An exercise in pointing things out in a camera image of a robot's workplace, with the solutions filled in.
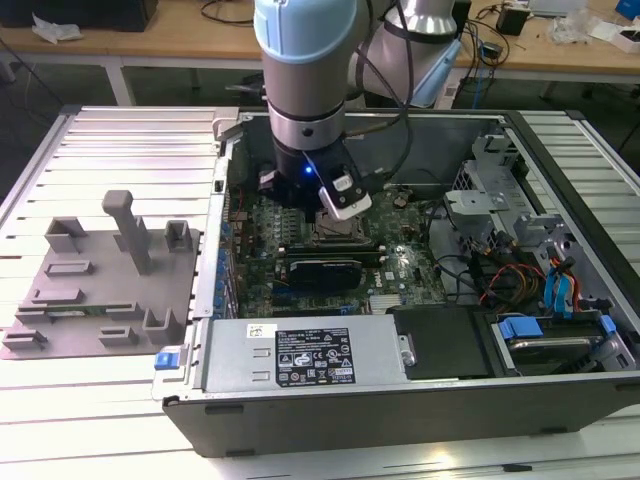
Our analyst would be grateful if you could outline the CPU socket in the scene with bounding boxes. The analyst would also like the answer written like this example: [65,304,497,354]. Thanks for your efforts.
[309,212,369,246]

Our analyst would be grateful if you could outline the black graphics card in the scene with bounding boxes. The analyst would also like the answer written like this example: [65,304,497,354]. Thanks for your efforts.
[283,256,365,292]

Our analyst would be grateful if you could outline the black RAM slot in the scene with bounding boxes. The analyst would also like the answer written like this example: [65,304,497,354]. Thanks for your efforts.
[278,247,389,255]
[278,252,389,261]
[279,257,389,267]
[278,241,389,250]

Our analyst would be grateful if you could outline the green motherboard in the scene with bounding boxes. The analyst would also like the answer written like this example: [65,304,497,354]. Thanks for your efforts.
[222,182,451,321]

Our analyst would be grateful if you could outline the silver chipset heatsink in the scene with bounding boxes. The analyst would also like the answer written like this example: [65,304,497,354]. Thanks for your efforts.
[368,293,399,315]

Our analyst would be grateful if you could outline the black rating label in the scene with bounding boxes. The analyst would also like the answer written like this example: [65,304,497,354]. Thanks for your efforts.
[274,327,358,387]

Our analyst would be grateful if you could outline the silver metal drive cage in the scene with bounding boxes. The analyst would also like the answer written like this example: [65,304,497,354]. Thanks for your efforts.
[442,132,576,261]

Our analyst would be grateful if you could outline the silver power supply unit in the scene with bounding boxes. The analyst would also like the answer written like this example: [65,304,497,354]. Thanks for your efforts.
[192,314,417,396]

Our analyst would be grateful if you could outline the wooden workbench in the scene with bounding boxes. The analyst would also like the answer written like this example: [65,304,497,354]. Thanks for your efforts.
[0,0,640,109]

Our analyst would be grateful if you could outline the black plastic cover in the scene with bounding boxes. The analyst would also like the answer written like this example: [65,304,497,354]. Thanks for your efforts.
[389,303,496,382]

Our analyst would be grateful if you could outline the grey parts rack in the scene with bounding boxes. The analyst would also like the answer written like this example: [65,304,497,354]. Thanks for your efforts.
[0,188,205,362]

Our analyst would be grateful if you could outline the black open PC case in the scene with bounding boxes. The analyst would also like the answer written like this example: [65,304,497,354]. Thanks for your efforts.
[149,107,640,459]

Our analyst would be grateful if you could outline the green RAM stick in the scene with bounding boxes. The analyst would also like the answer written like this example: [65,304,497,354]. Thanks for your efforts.
[45,308,110,320]

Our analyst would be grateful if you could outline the small black adapter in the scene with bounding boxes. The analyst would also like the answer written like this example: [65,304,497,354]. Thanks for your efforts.
[495,4,530,37]

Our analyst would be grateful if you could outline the large black box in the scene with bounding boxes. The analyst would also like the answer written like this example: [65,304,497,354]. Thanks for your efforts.
[0,0,160,32]

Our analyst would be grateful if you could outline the crumpled clear plastic bag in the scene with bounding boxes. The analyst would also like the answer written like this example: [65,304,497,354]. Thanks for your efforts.
[30,12,82,45]

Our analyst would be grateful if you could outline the hard disk in blue carrier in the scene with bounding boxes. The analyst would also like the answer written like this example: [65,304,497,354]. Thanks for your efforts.
[492,313,620,377]

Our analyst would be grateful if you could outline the flat grey device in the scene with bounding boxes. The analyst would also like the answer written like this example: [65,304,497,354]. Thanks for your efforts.
[528,0,587,16]

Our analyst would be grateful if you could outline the clear plastic bags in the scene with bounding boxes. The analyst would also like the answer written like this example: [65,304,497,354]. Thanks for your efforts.
[547,9,621,47]

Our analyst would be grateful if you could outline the small white box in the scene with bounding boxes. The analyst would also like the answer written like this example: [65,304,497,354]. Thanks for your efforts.
[615,27,640,54]

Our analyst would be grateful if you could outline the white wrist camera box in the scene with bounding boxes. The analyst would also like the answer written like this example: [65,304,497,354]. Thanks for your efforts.
[315,168,374,221]

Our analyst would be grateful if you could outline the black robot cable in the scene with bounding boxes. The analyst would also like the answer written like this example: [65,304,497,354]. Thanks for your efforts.
[344,0,417,186]

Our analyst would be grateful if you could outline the black wire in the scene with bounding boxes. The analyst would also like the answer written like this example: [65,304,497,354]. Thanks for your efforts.
[433,252,482,307]

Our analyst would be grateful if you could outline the blue network cable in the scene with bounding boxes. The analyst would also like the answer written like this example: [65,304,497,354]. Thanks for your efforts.
[473,64,490,110]

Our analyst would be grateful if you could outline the coloured power wire bundle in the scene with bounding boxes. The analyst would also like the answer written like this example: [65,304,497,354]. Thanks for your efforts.
[477,263,547,307]

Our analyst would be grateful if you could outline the blue data wire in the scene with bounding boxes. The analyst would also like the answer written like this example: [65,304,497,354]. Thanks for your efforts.
[542,257,579,321]

